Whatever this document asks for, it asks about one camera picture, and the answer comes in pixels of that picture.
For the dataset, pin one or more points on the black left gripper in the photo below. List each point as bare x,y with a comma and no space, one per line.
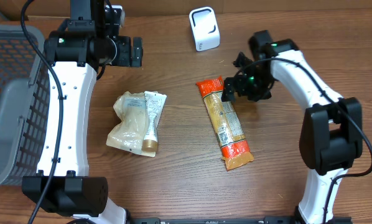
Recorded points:
125,59

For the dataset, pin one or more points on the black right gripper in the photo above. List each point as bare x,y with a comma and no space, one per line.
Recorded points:
241,82

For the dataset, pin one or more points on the orange spaghetti package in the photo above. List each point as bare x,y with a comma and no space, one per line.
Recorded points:
227,127

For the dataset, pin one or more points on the white cosmetic tube gold cap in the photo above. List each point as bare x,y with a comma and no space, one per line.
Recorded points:
154,105

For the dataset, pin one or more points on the beige clear plastic pouch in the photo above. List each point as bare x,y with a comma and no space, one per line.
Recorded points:
129,133

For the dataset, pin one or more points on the grey plastic mesh basket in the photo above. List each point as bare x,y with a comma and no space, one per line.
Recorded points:
24,106

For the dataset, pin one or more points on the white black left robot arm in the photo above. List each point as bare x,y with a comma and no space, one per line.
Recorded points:
76,55

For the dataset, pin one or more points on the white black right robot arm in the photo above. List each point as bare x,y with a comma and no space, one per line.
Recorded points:
330,138

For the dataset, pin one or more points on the white barcode scanner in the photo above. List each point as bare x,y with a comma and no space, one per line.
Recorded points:
204,28

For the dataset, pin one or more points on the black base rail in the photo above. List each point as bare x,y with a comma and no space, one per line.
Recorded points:
266,220

